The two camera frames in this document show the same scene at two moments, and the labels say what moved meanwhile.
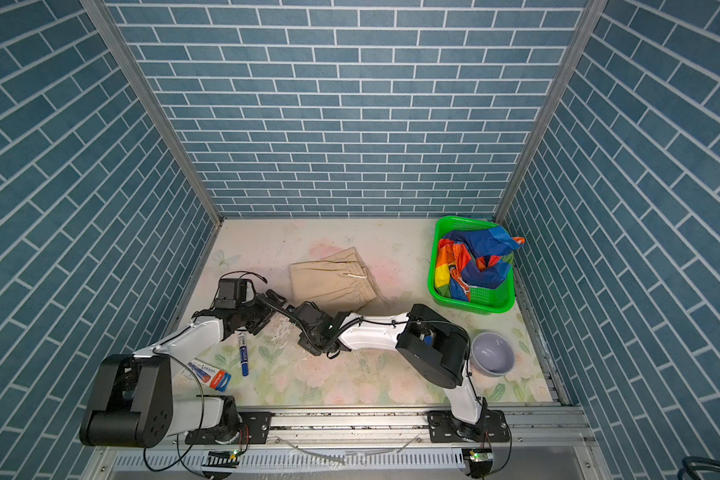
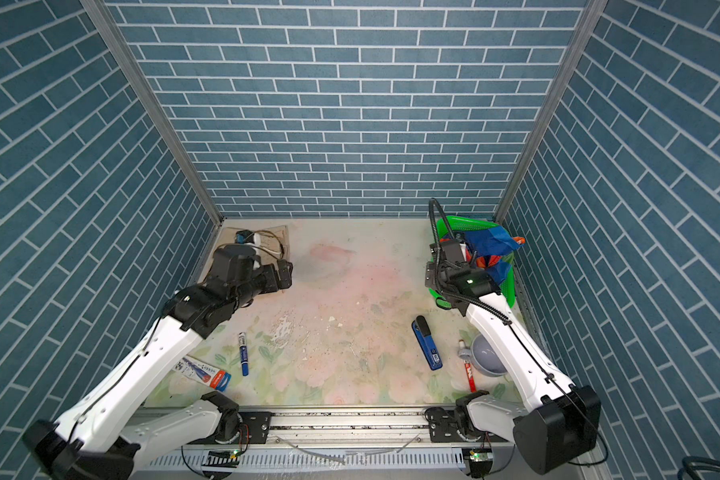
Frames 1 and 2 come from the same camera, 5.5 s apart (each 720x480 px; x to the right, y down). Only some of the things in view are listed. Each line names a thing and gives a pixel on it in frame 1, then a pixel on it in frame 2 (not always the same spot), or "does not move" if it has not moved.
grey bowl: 492,355 does not move
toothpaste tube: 210,376 does not move
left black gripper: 267,308 → 273,283
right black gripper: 304,342 → 432,276
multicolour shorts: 474,259 does not move
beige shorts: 339,281 → 272,240
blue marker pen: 242,334 does not move
